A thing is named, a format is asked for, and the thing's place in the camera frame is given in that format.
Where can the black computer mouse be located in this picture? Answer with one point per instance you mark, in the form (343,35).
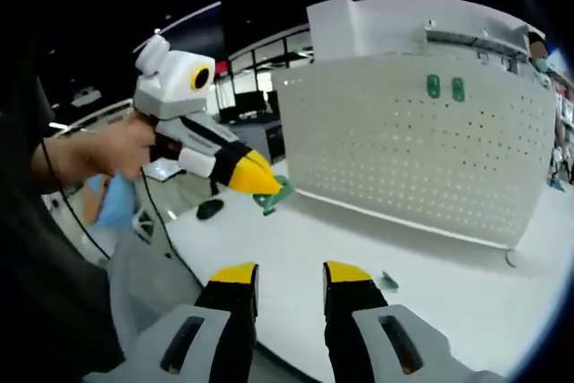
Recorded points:
(210,209)

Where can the small blue object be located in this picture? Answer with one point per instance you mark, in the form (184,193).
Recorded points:
(557,184)

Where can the white perforated mounting plate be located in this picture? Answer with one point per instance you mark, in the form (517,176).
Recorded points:
(403,154)

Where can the green hook assembly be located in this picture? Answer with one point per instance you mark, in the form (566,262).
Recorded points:
(457,89)
(390,280)
(273,198)
(433,86)

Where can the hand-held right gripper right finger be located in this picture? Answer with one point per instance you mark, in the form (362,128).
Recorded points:
(385,342)

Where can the ceiling projector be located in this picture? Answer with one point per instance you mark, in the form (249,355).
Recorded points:
(85,97)

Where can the person's dark clothing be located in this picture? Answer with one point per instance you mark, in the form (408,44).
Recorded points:
(31,244)

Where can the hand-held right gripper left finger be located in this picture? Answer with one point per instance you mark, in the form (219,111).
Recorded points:
(197,342)

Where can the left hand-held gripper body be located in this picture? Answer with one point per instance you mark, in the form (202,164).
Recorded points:
(175,82)

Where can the black office chair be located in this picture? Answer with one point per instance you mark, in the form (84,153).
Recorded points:
(273,141)

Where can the person's left hand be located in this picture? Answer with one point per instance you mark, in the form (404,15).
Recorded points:
(121,145)

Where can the black computer monitor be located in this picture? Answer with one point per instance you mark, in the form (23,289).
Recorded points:
(249,105)

